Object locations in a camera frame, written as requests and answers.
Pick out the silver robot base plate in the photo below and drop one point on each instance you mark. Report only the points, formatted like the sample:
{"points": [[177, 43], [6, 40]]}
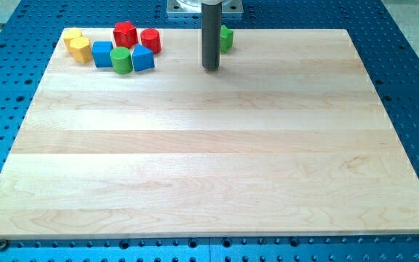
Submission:
{"points": [[186, 8]]}

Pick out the yellow heart block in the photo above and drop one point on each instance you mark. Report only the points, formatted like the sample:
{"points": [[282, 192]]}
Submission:
{"points": [[69, 35]]}

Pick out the light wooden board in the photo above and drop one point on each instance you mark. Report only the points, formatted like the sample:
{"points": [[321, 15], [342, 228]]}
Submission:
{"points": [[288, 137]]}

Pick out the blue cube block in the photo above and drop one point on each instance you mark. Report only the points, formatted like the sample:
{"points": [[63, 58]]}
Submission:
{"points": [[101, 53]]}

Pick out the green cylinder block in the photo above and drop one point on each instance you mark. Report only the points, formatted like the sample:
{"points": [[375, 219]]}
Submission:
{"points": [[121, 60]]}

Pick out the yellow hexagon block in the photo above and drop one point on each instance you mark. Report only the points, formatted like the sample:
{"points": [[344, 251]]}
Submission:
{"points": [[81, 50]]}

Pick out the red star block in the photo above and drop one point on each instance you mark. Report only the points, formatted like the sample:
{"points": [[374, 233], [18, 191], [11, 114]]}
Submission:
{"points": [[125, 34]]}

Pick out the blue perforated metal table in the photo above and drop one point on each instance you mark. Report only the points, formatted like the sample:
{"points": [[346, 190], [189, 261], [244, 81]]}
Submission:
{"points": [[30, 35]]}

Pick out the red cylinder block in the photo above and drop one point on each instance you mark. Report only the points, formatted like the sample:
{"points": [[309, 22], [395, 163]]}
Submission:
{"points": [[150, 38]]}

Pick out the blue triangle block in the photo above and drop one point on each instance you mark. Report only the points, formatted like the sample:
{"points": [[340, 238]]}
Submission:
{"points": [[142, 58]]}

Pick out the green star block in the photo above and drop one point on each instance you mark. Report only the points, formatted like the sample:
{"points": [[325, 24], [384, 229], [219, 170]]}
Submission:
{"points": [[226, 38]]}

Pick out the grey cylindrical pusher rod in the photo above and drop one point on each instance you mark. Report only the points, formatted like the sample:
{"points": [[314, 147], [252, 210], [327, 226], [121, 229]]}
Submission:
{"points": [[211, 16]]}

